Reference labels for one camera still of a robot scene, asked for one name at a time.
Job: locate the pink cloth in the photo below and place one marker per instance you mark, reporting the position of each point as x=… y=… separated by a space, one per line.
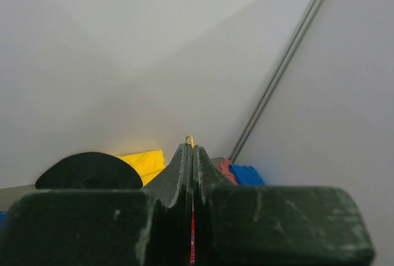
x=224 y=168

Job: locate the black cloth hat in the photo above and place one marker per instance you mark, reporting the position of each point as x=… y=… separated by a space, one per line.
x=90 y=170

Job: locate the yellow cloth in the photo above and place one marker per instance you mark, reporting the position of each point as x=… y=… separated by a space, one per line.
x=147 y=164

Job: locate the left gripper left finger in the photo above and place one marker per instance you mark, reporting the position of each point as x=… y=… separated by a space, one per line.
x=149 y=226

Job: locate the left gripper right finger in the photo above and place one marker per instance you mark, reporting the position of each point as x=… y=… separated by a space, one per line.
x=274 y=225

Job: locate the blue cloth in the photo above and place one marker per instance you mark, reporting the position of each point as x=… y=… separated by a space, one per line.
x=246 y=175

